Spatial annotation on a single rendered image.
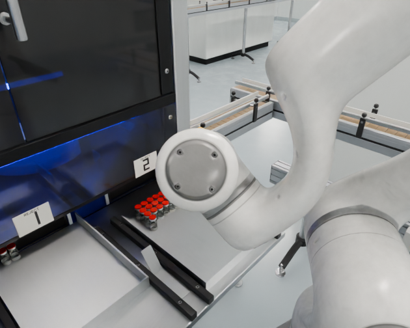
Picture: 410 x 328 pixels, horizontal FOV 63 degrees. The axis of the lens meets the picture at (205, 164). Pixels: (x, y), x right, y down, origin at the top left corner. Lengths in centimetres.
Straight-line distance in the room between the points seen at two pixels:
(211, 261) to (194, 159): 61
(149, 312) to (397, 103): 176
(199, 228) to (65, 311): 40
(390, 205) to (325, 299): 15
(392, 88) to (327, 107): 184
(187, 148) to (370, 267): 23
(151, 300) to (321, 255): 50
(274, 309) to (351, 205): 148
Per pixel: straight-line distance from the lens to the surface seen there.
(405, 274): 42
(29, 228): 92
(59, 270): 96
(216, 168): 32
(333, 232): 45
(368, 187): 47
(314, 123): 31
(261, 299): 195
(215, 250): 94
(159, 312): 83
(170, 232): 99
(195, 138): 32
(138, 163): 101
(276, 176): 195
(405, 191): 45
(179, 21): 99
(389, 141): 157
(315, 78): 31
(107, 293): 88
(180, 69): 102
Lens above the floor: 156
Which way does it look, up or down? 32 degrees down
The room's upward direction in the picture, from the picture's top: straight up
